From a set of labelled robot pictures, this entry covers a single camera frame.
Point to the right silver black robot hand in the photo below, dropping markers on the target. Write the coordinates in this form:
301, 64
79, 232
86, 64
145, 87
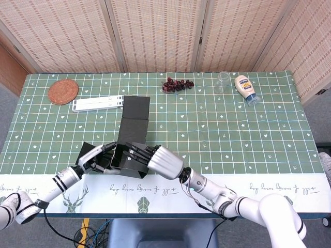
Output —
165, 162

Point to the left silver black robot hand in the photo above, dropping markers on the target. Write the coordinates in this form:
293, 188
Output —
89, 156

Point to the black cardboard box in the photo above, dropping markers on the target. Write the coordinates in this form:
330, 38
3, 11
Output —
134, 124

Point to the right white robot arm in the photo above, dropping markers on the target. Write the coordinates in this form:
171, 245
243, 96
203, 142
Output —
219, 191

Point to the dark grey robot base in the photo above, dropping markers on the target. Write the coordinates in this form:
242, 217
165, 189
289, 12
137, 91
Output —
163, 232

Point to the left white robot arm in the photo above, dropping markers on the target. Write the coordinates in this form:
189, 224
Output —
62, 180

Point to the white folded stand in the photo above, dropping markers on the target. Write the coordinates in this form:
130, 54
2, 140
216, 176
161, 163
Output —
98, 102

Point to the round woven rattan coaster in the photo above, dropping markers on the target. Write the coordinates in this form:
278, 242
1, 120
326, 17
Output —
62, 92

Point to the green checked deer tablecloth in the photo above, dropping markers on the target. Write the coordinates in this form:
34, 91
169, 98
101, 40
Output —
232, 124

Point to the dark red grape bunch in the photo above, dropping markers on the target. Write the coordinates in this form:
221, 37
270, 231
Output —
173, 85

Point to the clear glass jar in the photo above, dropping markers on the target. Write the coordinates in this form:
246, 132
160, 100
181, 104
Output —
221, 82

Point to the mayonnaise squeeze bottle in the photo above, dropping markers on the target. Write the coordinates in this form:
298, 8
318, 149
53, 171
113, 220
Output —
244, 86

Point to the woven bamboo folding screen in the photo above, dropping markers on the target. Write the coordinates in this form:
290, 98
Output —
155, 33

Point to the grey white shoe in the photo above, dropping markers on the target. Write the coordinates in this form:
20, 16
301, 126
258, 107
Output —
325, 165

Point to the black caster wheel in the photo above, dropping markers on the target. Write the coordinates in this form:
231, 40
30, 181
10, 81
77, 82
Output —
325, 221

